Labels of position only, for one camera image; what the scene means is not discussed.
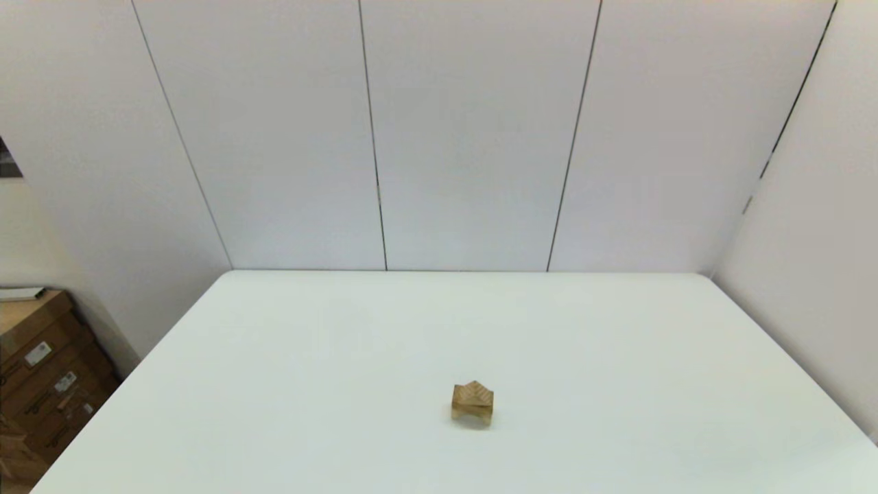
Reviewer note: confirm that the brown labelled cardboard box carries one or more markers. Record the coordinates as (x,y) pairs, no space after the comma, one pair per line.
(20,374)
(48,405)
(68,432)

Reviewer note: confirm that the triangular wooden building block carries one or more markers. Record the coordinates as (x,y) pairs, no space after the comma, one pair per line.
(473,392)

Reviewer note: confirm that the white flat object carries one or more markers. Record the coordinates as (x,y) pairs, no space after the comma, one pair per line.
(20,293)

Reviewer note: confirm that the rectangular wooden building block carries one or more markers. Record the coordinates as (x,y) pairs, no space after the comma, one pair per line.
(454,400)

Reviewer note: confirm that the arched wooden building block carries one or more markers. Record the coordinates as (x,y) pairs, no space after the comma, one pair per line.
(472,414)

